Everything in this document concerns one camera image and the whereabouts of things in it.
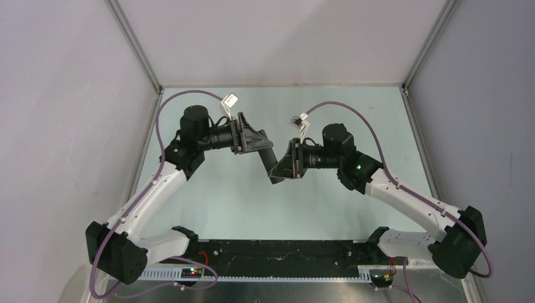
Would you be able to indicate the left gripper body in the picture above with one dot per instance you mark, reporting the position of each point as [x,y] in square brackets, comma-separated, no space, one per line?
[235,135]

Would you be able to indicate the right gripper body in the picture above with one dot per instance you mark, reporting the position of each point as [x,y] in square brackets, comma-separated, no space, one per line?
[301,158]

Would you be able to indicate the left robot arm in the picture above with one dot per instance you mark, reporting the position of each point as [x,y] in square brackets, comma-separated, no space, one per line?
[118,247]

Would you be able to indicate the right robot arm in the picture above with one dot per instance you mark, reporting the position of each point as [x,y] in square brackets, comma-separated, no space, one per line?
[453,238]

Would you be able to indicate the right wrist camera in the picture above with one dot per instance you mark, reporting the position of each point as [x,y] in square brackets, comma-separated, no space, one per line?
[302,124]

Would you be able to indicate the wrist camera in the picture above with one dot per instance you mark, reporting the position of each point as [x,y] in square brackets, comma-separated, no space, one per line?
[302,124]
[227,103]

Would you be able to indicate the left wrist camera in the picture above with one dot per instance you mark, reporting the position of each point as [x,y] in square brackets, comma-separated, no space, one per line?
[227,103]

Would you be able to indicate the white cable duct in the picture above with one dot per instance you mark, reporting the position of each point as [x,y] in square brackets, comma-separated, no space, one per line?
[192,274]

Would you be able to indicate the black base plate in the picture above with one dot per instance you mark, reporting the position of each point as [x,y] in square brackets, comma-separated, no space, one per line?
[288,257]

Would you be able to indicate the aluminium frame rail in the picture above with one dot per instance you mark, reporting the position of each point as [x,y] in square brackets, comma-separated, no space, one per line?
[133,42]

